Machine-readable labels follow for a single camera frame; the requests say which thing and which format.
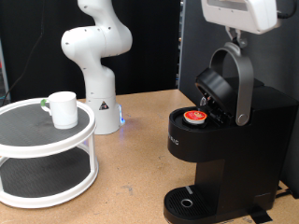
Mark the gray partition panel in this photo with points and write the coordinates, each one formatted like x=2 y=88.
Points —
x=193 y=46

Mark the black Keurig coffee machine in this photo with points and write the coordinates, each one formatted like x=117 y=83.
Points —
x=246 y=149

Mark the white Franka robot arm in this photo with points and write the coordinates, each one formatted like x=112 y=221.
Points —
x=99 y=93

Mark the black tape strip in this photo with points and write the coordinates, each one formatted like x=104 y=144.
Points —
x=260 y=215

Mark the metal rack frame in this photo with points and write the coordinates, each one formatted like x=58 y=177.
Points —
x=3 y=71

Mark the orange red coffee pod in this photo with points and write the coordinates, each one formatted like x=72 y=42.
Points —
x=195 y=116

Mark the white two-tier turntable shelf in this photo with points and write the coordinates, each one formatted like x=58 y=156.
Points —
x=43 y=137

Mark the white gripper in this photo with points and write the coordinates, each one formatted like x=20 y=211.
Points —
x=239 y=14

